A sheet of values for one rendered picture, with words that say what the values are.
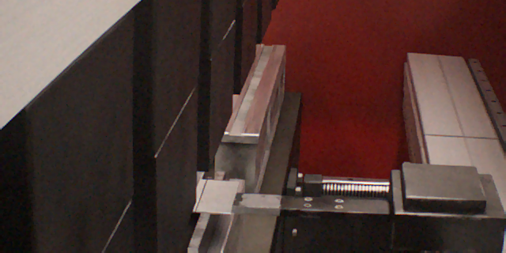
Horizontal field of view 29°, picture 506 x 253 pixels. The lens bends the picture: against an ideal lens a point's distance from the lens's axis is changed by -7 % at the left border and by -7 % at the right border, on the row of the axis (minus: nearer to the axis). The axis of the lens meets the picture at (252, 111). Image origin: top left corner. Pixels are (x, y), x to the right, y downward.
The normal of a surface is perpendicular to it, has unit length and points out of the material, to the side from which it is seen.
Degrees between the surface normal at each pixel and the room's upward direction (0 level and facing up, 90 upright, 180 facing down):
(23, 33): 90
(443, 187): 0
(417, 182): 0
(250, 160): 90
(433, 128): 0
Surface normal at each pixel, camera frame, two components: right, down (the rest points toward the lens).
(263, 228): 0.04, -0.96
